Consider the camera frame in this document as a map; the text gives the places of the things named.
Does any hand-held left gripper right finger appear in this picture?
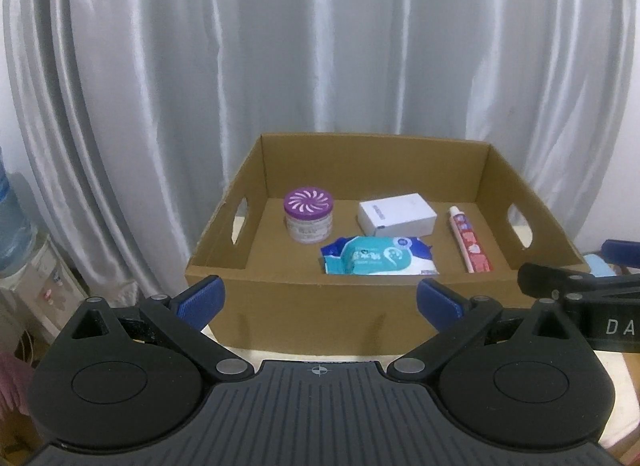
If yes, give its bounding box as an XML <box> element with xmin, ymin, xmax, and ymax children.
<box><xmin>386</xmin><ymin>277</ymin><xmax>583</xmax><ymax>383</ymax></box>

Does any blue white wet wipes pack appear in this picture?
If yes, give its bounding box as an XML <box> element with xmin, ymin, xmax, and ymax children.
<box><xmin>320</xmin><ymin>235</ymin><xmax>441</xmax><ymax>277</ymax></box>

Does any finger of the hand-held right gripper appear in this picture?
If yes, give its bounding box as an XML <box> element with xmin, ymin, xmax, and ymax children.
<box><xmin>601</xmin><ymin>240</ymin><xmax>640</xmax><ymax>267</ymax></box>
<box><xmin>517</xmin><ymin>262</ymin><xmax>640</xmax><ymax>299</ymax></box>

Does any light blue object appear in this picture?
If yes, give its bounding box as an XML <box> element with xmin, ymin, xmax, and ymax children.
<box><xmin>582</xmin><ymin>253</ymin><xmax>619</xmax><ymax>277</ymax></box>

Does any brown cardboard box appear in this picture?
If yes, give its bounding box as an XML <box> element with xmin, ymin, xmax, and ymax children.
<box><xmin>184</xmin><ymin>132</ymin><xmax>593</xmax><ymax>354</ymax></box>

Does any small white box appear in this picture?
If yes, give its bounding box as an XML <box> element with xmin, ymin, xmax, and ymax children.
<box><xmin>357</xmin><ymin>192</ymin><xmax>438</xmax><ymax>237</ymax></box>

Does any white water dispenser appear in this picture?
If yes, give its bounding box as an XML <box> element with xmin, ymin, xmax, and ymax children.
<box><xmin>0</xmin><ymin>232</ymin><xmax>90</xmax><ymax>347</ymax></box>

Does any grey curtain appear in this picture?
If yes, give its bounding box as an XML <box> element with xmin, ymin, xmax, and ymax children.
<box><xmin>0</xmin><ymin>0</ymin><xmax>640</xmax><ymax>291</ymax></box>

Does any purple lid air freshener jar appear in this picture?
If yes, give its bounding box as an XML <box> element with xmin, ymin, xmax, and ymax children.
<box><xmin>283</xmin><ymin>187</ymin><xmax>336</xmax><ymax>245</ymax></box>

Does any red white toothpaste tube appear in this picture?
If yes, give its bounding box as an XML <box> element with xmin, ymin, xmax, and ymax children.
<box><xmin>447</xmin><ymin>206</ymin><xmax>493</xmax><ymax>274</ymax></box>

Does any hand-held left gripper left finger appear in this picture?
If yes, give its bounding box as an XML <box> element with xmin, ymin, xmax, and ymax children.
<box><xmin>59</xmin><ymin>275</ymin><xmax>253</xmax><ymax>383</ymax></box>

